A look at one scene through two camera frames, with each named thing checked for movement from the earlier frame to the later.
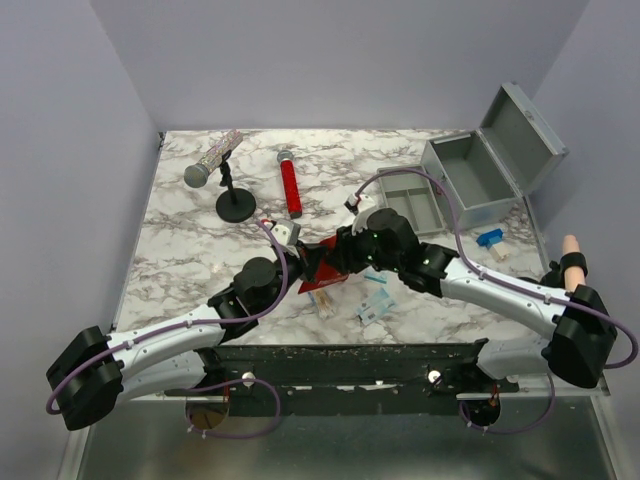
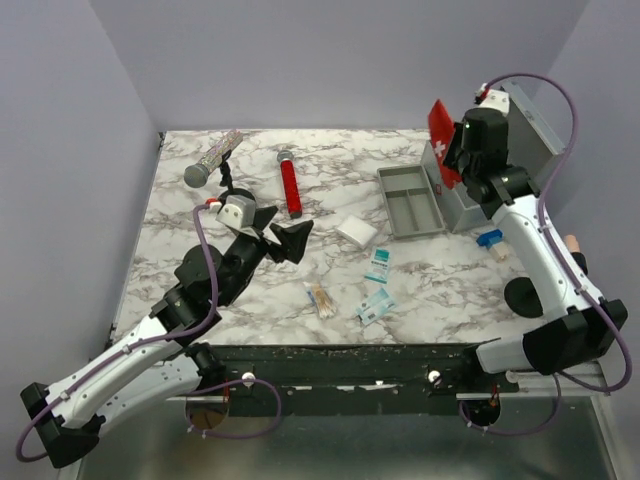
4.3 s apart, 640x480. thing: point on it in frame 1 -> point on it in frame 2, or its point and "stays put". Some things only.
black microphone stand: (234, 205) stays put
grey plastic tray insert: (410, 193) stays put
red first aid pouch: (326, 273) -> (441, 126)
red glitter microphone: (290, 183) stays put
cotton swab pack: (323, 302) stays put
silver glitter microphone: (195, 175) stays put
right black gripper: (344, 251) -> (456, 135)
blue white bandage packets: (375, 307) stays put
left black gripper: (312, 255) -> (292, 241)
